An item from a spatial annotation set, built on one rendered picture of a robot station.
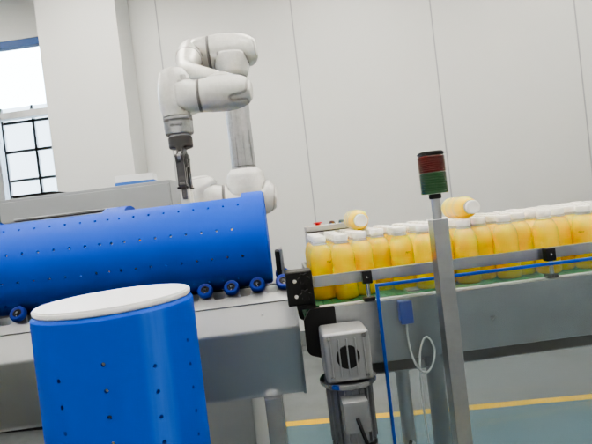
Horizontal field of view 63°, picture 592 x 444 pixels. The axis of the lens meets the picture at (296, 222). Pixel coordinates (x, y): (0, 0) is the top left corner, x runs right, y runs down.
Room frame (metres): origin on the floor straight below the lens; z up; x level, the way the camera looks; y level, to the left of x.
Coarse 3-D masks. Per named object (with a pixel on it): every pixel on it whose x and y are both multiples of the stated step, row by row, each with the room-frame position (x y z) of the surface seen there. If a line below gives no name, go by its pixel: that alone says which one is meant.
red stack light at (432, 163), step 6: (426, 156) 1.13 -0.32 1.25; (432, 156) 1.13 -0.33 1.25; (438, 156) 1.13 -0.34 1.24; (444, 156) 1.14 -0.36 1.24; (420, 162) 1.14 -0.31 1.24; (426, 162) 1.13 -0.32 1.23; (432, 162) 1.13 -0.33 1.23; (438, 162) 1.13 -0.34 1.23; (444, 162) 1.14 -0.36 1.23; (420, 168) 1.15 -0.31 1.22; (426, 168) 1.13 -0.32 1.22; (432, 168) 1.13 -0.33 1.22; (438, 168) 1.13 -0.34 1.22; (444, 168) 1.14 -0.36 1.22
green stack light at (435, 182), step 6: (420, 174) 1.15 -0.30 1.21; (426, 174) 1.13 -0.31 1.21; (432, 174) 1.13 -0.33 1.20; (438, 174) 1.13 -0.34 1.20; (444, 174) 1.13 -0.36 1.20; (420, 180) 1.15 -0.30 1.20; (426, 180) 1.13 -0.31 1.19; (432, 180) 1.13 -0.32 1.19; (438, 180) 1.13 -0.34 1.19; (444, 180) 1.13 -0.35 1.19; (420, 186) 1.16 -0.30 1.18; (426, 186) 1.14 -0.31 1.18; (432, 186) 1.13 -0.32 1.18; (438, 186) 1.13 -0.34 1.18; (444, 186) 1.13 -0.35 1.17; (426, 192) 1.14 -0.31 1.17; (432, 192) 1.13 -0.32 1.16; (438, 192) 1.13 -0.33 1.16; (444, 192) 1.15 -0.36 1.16
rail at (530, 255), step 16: (480, 256) 1.32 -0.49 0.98; (496, 256) 1.32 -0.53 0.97; (512, 256) 1.32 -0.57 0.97; (528, 256) 1.32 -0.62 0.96; (560, 256) 1.33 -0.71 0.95; (352, 272) 1.30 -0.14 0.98; (384, 272) 1.31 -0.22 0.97; (400, 272) 1.31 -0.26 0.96; (416, 272) 1.31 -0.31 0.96; (432, 272) 1.31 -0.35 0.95
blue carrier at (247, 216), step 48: (0, 240) 1.35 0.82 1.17; (48, 240) 1.35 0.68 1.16; (96, 240) 1.35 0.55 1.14; (144, 240) 1.35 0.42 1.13; (192, 240) 1.35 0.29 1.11; (240, 240) 1.35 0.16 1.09; (0, 288) 1.33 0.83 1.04; (48, 288) 1.35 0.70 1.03; (96, 288) 1.36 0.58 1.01; (192, 288) 1.42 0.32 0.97
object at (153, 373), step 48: (48, 336) 0.78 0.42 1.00; (96, 336) 0.77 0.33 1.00; (144, 336) 0.80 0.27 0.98; (192, 336) 0.89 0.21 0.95; (48, 384) 0.79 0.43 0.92; (96, 384) 0.77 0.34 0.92; (144, 384) 0.79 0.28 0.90; (192, 384) 0.87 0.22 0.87; (48, 432) 0.80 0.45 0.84; (96, 432) 0.77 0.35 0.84; (144, 432) 0.79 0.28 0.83; (192, 432) 0.85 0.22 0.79
